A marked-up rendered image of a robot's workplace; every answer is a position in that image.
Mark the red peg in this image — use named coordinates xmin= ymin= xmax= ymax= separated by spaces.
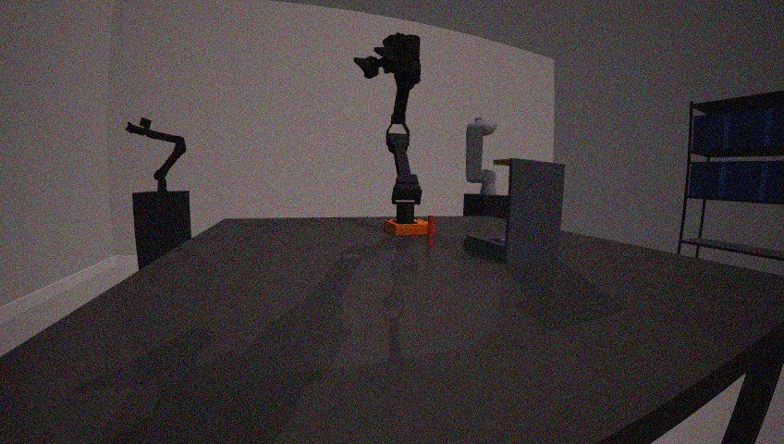
xmin=427 ymin=216 xmax=434 ymax=247

